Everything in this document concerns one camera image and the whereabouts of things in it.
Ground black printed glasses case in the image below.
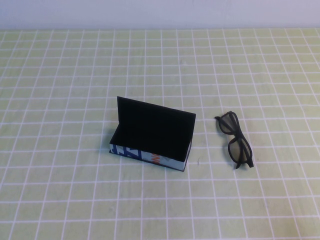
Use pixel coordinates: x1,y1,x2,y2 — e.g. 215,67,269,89
109,96,197,173

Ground black framed glasses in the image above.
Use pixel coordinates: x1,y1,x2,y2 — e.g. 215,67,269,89
214,111,255,171

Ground green checkered tablecloth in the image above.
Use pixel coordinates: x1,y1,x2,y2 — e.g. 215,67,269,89
0,27,320,240

